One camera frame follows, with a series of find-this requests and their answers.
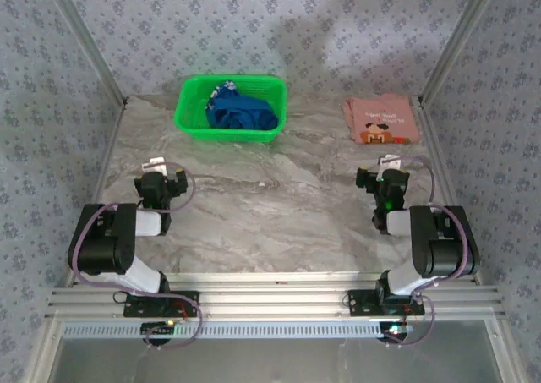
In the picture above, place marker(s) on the green plastic basket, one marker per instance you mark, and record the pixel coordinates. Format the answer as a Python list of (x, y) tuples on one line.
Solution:
[(192, 112)]

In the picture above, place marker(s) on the blue printed t-shirt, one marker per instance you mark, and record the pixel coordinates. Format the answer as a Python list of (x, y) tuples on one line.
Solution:
[(243, 114)]

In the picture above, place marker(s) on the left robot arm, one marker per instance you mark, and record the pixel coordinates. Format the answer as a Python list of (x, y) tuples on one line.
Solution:
[(101, 247)]

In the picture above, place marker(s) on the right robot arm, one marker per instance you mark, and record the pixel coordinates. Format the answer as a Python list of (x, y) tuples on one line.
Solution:
[(444, 247)]

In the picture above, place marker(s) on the pink printed t-shirt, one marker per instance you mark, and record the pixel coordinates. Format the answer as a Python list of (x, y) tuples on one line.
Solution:
[(382, 118)]

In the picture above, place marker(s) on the black controller board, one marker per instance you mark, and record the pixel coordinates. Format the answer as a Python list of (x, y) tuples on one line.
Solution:
[(395, 331), (158, 328)]

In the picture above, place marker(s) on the grey metal panel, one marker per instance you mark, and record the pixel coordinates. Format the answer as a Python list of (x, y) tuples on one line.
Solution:
[(270, 362)]

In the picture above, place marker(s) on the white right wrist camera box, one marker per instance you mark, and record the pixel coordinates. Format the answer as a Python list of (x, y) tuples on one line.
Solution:
[(389, 164)]

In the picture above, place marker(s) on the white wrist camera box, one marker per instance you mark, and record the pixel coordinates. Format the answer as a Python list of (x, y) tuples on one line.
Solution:
[(154, 165), (389, 164)]

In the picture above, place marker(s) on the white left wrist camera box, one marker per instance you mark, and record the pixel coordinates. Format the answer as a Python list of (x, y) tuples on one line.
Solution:
[(154, 165)]

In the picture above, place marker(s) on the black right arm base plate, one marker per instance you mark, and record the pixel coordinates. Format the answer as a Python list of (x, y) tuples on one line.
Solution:
[(363, 302)]

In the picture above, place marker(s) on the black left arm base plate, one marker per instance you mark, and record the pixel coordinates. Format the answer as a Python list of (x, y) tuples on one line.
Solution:
[(186, 304)]

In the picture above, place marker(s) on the aluminium frame post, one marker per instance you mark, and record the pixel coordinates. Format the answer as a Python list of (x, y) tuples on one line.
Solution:
[(91, 49), (458, 40)]

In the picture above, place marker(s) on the aluminium mounting rail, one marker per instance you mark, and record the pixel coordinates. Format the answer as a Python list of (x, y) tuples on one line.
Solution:
[(270, 290)]

